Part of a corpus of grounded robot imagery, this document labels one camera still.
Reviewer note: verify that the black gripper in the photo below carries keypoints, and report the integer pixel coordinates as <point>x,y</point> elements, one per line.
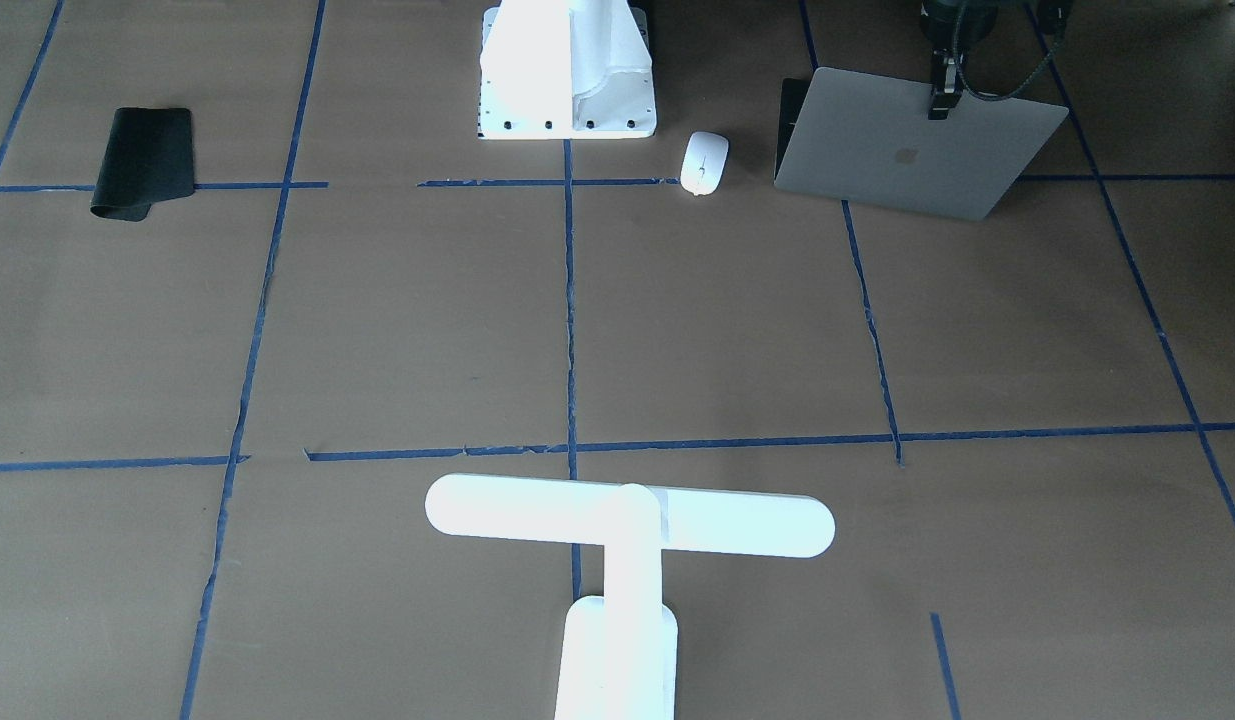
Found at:
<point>944,78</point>

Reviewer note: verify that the grey laptop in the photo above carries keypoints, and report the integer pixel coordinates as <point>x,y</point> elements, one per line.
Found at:
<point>853,136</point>

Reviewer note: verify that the white computer mouse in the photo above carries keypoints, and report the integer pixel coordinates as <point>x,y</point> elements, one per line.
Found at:
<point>704,163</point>

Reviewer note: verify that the black mouse pad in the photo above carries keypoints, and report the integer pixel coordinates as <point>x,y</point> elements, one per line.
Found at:
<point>150,158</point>

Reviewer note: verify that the white desk lamp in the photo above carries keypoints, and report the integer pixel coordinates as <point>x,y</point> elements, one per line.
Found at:
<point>619,647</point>

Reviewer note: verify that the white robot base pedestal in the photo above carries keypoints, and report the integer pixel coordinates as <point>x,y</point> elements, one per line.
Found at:
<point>566,70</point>

